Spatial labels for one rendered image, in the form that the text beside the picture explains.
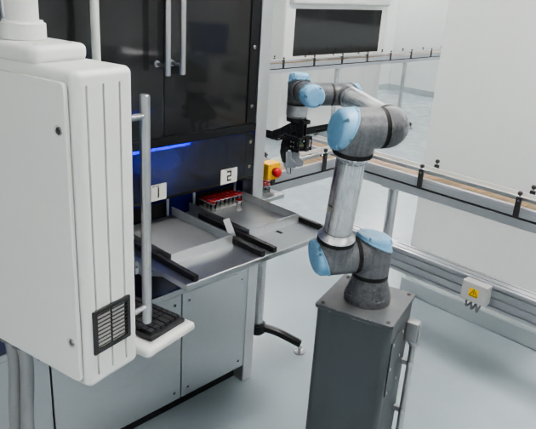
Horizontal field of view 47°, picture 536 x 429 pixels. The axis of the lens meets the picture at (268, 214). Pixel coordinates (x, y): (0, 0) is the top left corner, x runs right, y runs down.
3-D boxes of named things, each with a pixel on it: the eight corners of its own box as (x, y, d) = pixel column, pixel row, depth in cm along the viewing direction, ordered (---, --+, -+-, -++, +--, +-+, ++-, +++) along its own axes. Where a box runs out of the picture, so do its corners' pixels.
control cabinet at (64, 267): (-41, 324, 170) (-82, 29, 142) (19, 298, 185) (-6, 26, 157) (84, 396, 145) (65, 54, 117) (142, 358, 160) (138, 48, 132)
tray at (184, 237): (112, 231, 217) (111, 221, 215) (172, 214, 234) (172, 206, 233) (171, 264, 195) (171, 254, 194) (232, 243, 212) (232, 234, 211)
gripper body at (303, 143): (297, 155, 215) (299, 121, 210) (279, 150, 220) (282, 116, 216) (311, 151, 220) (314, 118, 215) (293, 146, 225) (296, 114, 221)
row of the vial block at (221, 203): (204, 211, 239) (205, 200, 238) (238, 202, 251) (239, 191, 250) (208, 213, 238) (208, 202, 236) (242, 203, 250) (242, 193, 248)
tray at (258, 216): (189, 210, 240) (189, 202, 238) (237, 197, 257) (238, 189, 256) (248, 238, 218) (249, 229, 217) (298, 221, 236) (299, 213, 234)
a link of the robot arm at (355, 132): (359, 281, 191) (396, 115, 164) (315, 285, 187) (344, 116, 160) (344, 260, 201) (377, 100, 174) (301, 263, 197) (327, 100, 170)
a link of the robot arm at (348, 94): (430, 112, 168) (356, 75, 210) (395, 112, 165) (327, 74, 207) (424, 153, 173) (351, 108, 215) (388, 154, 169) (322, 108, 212)
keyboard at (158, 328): (53, 296, 186) (53, 289, 186) (89, 280, 197) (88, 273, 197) (151, 342, 167) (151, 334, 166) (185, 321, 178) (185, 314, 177)
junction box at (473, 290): (459, 297, 277) (462, 279, 274) (464, 294, 281) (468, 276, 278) (484, 307, 270) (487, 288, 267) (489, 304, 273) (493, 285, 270)
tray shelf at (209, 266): (99, 239, 214) (99, 234, 213) (246, 199, 261) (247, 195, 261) (186, 290, 183) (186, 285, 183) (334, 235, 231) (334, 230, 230)
